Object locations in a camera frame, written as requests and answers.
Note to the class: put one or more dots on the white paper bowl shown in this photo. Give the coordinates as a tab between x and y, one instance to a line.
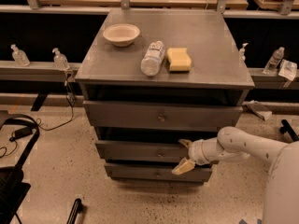
122	34

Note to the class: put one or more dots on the black caster base right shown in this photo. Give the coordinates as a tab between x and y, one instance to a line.
287	128

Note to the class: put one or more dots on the clear plastic water bottle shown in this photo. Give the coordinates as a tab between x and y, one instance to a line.
151	63

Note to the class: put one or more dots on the clear pump bottle far left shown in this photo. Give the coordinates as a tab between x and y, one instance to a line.
19	56

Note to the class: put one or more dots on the upright clear water bottle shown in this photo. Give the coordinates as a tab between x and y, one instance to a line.
274	61

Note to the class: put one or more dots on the grey top drawer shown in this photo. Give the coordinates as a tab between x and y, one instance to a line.
158	116

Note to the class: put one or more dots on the black bar on floor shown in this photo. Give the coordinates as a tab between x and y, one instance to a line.
76	208

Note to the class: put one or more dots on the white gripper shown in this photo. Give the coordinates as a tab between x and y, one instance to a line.
196	153

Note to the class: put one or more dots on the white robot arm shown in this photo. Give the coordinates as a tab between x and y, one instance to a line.
281	196

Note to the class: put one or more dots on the clear plastic packet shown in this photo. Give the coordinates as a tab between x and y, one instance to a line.
288	70

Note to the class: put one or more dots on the black chair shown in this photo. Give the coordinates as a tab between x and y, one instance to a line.
12	189

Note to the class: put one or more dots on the grey drawer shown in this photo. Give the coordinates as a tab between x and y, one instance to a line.
140	151
155	172
158	116

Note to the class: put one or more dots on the yellow sponge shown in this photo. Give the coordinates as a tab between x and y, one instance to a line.
179	60

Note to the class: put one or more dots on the clear pump bottle right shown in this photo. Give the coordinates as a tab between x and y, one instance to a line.
242	51

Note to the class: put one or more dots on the clear pump bottle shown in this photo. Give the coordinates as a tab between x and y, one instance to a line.
19	56
60	60
242	51

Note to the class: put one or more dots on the grey bottom drawer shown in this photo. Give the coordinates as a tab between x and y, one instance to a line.
155	172

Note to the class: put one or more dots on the black power adapter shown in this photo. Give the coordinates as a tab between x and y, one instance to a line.
23	132

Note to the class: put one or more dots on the grey drawer cabinet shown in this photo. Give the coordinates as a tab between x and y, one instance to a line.
218	76

